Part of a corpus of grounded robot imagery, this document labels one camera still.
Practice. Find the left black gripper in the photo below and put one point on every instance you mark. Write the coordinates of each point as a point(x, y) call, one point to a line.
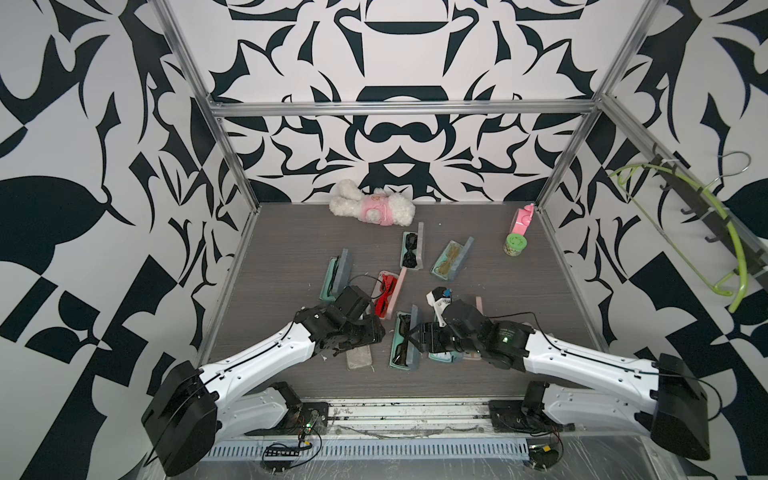
point(373, 330)

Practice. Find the grey case white sunglasses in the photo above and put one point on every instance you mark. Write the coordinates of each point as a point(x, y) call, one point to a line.
point(446, 357)

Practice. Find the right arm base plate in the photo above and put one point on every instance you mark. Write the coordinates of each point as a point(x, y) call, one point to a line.
point(512, 416)

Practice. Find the grey case far left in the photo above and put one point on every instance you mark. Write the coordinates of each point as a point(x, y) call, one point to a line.
point(336, 277)

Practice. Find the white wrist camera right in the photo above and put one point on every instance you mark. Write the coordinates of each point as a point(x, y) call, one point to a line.
point(439, 299)

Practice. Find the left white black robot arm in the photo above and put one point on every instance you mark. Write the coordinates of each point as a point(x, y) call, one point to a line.
point(196, 407)

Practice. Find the pink bottle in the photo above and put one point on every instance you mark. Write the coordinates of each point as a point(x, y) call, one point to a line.
point(522, 219)

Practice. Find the pink case brown glasses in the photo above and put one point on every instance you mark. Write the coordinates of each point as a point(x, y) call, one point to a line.
point(475, 356)

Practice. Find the pink case red glasses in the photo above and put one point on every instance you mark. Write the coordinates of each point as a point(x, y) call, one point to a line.
point(386, 292)

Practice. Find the green clothes hanger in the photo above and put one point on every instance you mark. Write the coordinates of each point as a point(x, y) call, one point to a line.
point(731, 285)

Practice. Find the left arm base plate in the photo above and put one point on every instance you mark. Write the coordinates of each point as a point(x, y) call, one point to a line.
point(308, 416)

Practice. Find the grey case tortoise sunglasses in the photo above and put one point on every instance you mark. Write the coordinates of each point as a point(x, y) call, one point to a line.
point(404, 355)

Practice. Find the black wall hook rail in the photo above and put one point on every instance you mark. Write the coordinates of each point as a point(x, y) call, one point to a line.
point(725, 225)

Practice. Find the grey case black sunglasses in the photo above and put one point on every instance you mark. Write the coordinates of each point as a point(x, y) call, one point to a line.
point(412, 249)

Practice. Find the black usb hub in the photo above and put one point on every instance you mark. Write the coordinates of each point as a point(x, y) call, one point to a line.
point(281, 454)

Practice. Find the green lidded jar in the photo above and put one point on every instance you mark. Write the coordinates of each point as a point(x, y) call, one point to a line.
point(515, 244)

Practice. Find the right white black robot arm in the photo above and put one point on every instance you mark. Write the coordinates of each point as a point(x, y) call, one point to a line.
point(576, 385)

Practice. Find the white plush toy pink shirt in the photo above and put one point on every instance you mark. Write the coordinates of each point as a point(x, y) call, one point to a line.
point(379, 208)

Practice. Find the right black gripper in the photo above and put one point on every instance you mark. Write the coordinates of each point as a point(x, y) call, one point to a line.
point(430, 345)

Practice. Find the black connector box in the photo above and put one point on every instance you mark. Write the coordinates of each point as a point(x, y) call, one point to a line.
point(543, 457)

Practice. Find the grey case gold glasses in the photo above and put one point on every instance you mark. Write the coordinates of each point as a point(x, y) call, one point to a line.
point(451, 260)

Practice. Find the beige case yellow glasses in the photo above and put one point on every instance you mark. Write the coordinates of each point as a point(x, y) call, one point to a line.
point(359, 358)

